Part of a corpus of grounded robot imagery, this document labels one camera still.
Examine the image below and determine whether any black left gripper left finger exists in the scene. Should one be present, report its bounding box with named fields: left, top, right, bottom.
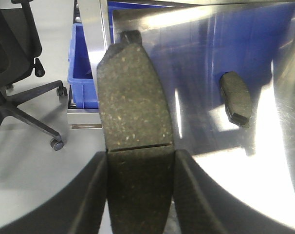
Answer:
left=0, top=152, right=108, bottom=234

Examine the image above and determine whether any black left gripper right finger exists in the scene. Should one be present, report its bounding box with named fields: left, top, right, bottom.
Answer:
left=173, top=150, right=295, bottom=234

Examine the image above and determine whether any brake pad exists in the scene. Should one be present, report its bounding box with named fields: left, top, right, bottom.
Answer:
left=97, top=30, right=174, bottom=234
left=219, top=71, right=252, bottom=128

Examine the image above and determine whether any lower blue bin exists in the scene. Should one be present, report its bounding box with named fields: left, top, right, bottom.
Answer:
left=68, top=23, right=98, bottom=109

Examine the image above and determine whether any black office chair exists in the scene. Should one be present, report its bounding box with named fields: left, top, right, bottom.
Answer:
left=0, top=0, right=67, bottom=151

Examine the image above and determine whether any stainless steel roller rack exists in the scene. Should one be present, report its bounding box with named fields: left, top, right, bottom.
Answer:
left=67, top=0, right=111, bottom=129

